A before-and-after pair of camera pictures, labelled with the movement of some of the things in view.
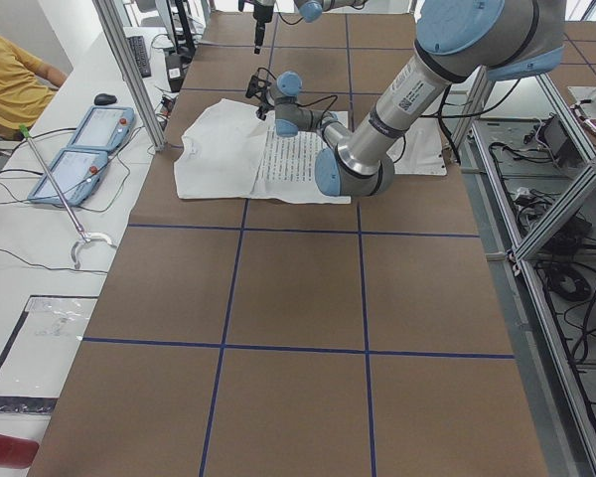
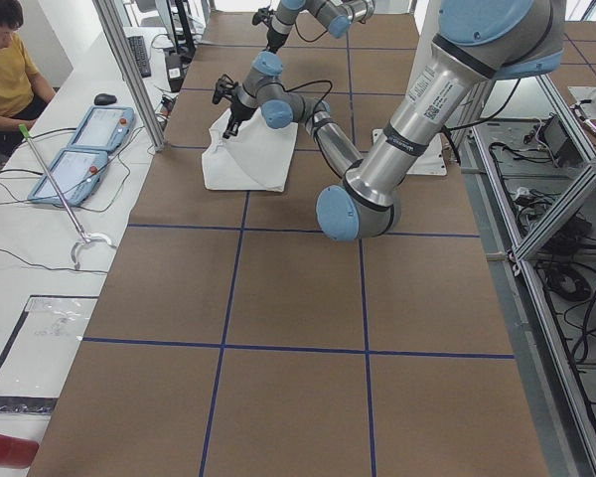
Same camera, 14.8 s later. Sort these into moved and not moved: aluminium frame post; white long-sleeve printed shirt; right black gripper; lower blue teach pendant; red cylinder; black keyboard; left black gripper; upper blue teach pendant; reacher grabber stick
Moved: right black gripper; white long-sleeve printed shirt; left black gripper
Not moved: black keyboard; lower blue teach pendant; red cylinder; upper blue teach pendant; reacher grabber stick; aluminium frame post
